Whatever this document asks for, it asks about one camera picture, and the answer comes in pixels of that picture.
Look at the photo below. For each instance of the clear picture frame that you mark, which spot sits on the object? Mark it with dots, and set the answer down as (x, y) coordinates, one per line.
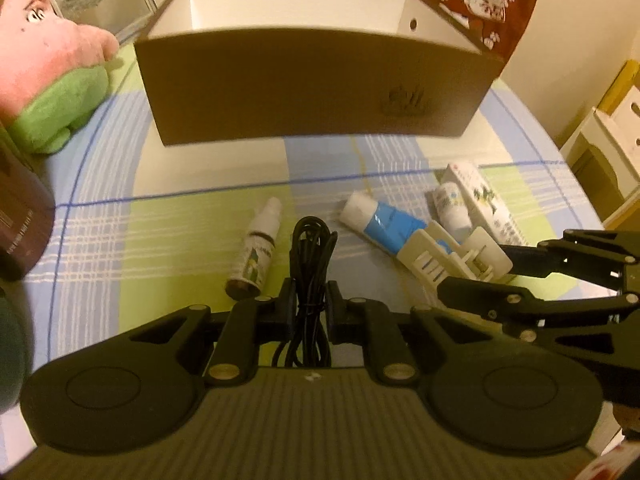
(100, 5)

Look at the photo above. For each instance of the pink starfish plush toy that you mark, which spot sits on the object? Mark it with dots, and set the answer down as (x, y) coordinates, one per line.
(55, 60)

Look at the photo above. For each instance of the brown cardboard box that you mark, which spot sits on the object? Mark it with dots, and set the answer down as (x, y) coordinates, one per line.
(300, 90)

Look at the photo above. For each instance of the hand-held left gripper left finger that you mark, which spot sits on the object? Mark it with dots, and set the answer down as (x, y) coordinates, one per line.
(287, 310)

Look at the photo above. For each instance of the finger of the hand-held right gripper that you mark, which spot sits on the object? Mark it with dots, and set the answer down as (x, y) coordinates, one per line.
(520, 259)
(480, 297)

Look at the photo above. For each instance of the white wooden chair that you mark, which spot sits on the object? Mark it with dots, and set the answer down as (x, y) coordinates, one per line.
(600, 160)

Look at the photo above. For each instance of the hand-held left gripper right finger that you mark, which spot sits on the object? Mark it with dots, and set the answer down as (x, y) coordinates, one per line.
(335, 315)

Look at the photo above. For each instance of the red and white printed cloth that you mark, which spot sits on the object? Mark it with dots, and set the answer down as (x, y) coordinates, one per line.
(615, 462)

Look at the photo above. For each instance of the long white medicine box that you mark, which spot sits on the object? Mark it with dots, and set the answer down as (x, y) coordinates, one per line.
(490, 205)

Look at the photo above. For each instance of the blue and white tube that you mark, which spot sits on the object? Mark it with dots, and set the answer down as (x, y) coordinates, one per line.
(385, 222)

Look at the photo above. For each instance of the small white dropper bottle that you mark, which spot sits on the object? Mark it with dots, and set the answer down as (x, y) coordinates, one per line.
(255, 255)

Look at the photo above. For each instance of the checkered tablecloth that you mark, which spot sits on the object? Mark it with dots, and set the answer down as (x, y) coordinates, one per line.
(150, 220)

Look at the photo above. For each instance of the glass jar with green lid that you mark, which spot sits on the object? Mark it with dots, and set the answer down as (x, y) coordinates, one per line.
(10, 350)

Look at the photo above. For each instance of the maroon thermos bottle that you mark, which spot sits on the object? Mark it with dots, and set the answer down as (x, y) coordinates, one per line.
(20, 220)

